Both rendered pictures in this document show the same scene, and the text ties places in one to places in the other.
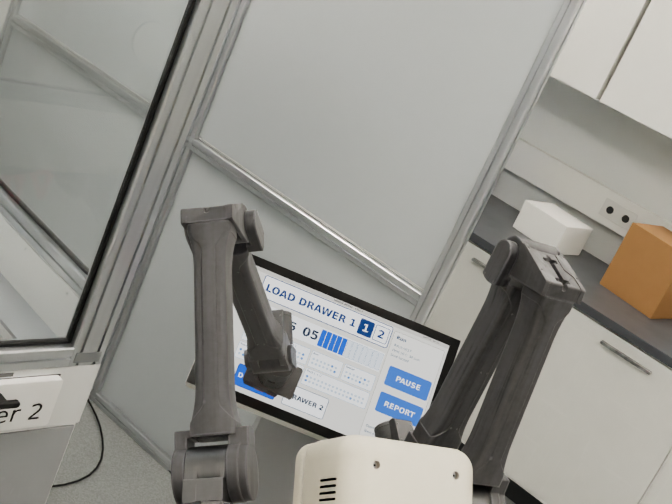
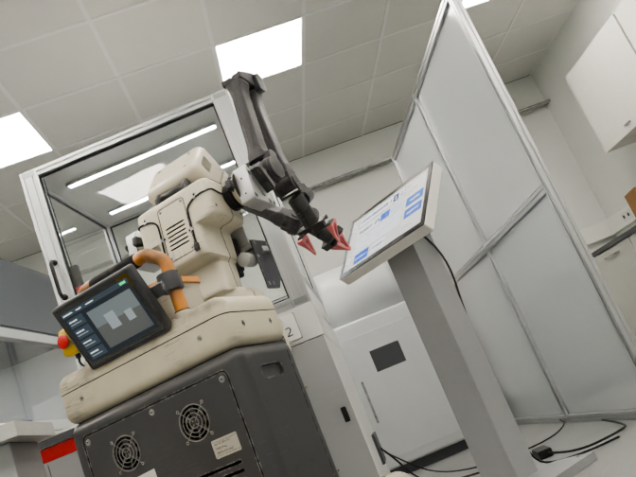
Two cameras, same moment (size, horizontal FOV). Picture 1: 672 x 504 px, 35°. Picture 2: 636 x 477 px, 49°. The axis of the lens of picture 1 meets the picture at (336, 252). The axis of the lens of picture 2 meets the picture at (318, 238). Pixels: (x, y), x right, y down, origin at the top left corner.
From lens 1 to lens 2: 2.56 m
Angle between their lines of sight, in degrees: 62
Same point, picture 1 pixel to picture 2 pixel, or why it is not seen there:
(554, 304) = (231, 84)
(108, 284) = (282, 264)
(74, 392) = (308, 318)
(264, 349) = (273, 218)
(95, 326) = (291, 284)
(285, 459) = (415, 283)
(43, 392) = (286, 322)
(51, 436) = (313, 344)
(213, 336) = not seen: hidden behind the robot
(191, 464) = not seen: hidden behind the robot
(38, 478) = (325, 368)
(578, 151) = not seen: outside the picture
